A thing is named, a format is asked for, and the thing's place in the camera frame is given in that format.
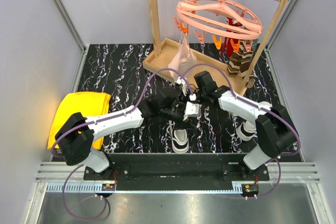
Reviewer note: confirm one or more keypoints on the pink round clip hanger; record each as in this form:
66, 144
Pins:
223, 18

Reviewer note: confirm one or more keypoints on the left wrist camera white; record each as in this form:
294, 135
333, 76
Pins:
192, 110

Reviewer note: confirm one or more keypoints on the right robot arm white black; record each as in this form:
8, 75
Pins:
271, 124

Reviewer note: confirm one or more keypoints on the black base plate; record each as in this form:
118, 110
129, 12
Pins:
128, 166

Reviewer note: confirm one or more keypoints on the pink hanging cloth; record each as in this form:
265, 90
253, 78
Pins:
184, 58

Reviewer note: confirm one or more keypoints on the brown striped sock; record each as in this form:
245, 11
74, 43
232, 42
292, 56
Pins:
239, 62

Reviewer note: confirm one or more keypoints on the black white sneaker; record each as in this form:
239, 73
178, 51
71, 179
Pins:
247, 130
179, 138

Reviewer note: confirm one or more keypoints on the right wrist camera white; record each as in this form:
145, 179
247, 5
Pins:
179, 82

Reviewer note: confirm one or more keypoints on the wooden drying rack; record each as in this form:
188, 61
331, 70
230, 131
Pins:
165, 49

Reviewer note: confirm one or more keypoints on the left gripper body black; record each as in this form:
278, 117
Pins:
174, 113

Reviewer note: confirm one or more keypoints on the yellow cloth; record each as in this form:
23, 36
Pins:
87, 103

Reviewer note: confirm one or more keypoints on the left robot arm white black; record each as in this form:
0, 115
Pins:
77, 135

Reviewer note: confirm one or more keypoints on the red hanging garment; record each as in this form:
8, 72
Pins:
227, 48

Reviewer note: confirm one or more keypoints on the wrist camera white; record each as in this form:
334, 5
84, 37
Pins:
192, 110
179, 82

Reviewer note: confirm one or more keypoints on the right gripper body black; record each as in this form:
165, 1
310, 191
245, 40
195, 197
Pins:
198, 98

